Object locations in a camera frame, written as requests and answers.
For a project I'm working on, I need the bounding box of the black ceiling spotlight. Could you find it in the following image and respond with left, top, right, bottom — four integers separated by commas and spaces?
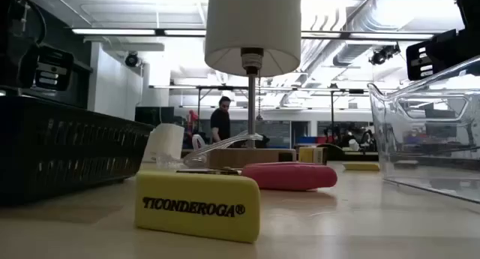
368, 43, 401, 67

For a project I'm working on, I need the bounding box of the long ceiling light strip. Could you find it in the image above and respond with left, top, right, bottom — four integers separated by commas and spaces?
163, 29, 207, 38
350, 32, 435, 41
70, 28, 157, 37

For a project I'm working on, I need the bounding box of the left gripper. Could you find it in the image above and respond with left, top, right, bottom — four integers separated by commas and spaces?
32, 44, 75, 92

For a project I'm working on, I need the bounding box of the black background monitor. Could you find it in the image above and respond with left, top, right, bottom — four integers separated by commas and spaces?
134, 106, 176, 127

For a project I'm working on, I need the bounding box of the black round wall camera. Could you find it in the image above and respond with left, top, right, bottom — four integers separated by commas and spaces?
124, 51, 141, 68

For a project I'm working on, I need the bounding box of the person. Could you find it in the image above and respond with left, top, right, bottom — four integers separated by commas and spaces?
208, 95, 233, 144

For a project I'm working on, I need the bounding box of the black background workstation frame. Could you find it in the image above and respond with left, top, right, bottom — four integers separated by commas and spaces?
149, 84, 371, 142

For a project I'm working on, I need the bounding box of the black perforated tray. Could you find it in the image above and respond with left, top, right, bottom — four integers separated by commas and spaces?
0, 95, 155, 206

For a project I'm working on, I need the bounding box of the red background machine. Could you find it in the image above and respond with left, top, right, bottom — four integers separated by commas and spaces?
187, 109, 200, 135

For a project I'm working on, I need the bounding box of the clear plastic bin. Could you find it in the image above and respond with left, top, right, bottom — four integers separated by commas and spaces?
367, 55, 480, 204

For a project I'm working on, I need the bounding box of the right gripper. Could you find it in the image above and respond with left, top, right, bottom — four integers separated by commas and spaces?
406, 28, 480, 83

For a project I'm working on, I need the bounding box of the white plastic bin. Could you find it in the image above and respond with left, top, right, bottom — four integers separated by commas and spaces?
142, 122, 186, 163

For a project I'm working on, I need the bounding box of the yellow rectangular eraser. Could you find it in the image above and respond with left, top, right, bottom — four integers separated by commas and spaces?
134, 170, 262, 244
343, 161, 381, 173

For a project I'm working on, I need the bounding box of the white shade wooden base lamp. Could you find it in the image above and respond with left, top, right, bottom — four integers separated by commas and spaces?
204, 0, 303, 170

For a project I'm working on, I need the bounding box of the black aluminium table frame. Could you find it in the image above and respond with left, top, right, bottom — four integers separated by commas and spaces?
326, 150, 380, 162

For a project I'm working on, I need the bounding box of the pink eraser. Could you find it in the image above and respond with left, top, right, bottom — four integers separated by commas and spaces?
175, 161, 338, 192

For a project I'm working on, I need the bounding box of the yellow Crayola crayon box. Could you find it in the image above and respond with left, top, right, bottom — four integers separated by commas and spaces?
298, 146, 329, 165

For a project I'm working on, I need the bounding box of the clear lamp power cord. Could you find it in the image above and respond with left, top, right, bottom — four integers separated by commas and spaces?
155, 131, 264, 170

